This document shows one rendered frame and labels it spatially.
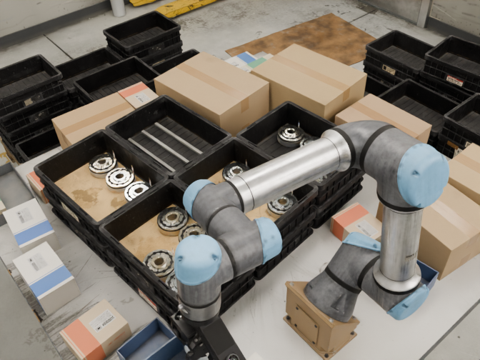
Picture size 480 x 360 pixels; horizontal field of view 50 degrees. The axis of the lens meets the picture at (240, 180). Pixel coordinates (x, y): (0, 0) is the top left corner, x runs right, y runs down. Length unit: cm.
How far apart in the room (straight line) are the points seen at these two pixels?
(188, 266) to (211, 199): 18
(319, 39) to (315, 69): 208
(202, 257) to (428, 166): 48
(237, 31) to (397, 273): 347
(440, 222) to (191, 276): 110
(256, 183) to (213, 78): 130
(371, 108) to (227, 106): 58
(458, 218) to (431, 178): 73
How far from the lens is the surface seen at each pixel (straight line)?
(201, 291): 86
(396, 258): 126
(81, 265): 187
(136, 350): 164
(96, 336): 161
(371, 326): 167
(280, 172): 101
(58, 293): 174
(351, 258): 142
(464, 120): 285
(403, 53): 354
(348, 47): 429
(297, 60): 236
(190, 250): 83
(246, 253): 87
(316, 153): 106
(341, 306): 146
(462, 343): 256
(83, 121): 219
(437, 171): 108
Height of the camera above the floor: 212
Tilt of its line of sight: 44 degrees down
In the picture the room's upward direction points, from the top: 3 degrees counter-clockwise
